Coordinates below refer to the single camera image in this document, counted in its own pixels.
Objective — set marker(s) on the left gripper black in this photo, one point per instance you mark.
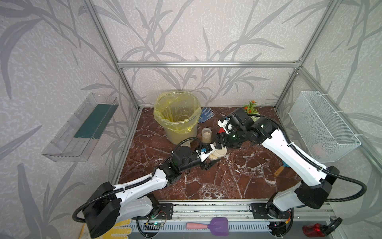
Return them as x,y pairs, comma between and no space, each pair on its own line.
209,164

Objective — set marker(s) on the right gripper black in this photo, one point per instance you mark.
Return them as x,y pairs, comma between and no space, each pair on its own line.
222,138

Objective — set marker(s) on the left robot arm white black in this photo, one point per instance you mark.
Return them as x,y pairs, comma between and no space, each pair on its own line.
112,204

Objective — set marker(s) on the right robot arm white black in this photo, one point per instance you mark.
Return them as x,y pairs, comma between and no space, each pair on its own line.
316,179

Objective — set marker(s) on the open clear oatmeal jar tall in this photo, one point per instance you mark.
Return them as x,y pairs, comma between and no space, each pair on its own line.
206,135

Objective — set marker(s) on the open clear oatmeal jar small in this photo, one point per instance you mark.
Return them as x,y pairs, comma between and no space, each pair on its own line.
187,143

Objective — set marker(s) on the blue dotted work glove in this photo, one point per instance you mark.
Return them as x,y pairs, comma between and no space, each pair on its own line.
206,114

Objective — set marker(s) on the white pot artificial flowers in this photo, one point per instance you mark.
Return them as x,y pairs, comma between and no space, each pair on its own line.
251,108

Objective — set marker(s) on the mesh trash bin yellow bag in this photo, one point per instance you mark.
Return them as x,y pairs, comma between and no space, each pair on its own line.
178,112

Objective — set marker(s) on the green circuit board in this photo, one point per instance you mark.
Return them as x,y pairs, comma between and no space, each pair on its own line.
155,225

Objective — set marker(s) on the yellow dotted work glove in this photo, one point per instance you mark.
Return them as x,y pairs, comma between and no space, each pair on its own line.
119,231

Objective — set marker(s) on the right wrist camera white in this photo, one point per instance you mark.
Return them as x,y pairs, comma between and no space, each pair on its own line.
225,123

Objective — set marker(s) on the purple scoop pink handle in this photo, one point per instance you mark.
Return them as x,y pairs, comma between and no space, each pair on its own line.
218,226

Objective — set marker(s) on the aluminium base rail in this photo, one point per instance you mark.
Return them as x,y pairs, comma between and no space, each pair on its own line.
241,210

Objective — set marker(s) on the white wire wall basket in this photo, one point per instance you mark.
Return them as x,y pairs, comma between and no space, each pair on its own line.
324,132

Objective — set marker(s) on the clear plastic wall shelf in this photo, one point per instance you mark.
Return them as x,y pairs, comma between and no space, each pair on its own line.
77,139

